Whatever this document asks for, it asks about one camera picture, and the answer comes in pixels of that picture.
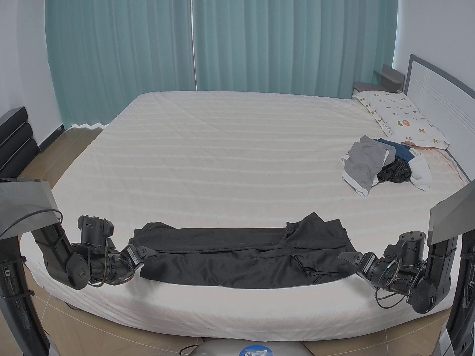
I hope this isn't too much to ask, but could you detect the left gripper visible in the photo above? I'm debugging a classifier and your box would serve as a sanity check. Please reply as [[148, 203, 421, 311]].
[[108, 244, 159, 274]]

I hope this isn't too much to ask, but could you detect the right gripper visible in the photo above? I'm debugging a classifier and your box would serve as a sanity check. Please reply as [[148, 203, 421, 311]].
[[338, 251, 387, 285]]

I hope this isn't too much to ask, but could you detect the black T-shirt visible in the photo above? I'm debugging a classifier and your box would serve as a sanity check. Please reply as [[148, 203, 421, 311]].
[[129, 212, 360, 289]]

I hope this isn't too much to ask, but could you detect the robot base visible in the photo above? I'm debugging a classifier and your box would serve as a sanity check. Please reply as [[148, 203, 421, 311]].
[[191, 339, 310, 356]]

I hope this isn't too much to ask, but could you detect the pile of clothes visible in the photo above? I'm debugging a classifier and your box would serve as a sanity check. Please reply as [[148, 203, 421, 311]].
[[341, 134, 433, 198]]

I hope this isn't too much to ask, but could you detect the bed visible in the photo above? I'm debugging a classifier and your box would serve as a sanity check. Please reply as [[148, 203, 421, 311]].
[[22, 53, 475, 342]]

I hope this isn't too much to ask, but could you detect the white printed pillow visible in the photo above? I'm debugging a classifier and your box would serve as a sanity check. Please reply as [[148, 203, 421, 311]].
[[351, 90, 450, 150]]

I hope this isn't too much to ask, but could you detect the black chest of drawers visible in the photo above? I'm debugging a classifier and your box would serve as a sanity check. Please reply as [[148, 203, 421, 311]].
[[0, 106, 39, 179]]

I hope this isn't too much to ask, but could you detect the dark grey bedside table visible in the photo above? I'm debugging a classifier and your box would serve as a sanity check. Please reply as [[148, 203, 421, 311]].
[[353, 64, 406, 95]]

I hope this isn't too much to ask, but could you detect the blue-green curtain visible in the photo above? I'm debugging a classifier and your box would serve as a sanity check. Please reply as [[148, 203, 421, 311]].
[[45, 0, 197, 128], [191, 0, 398, 99]]

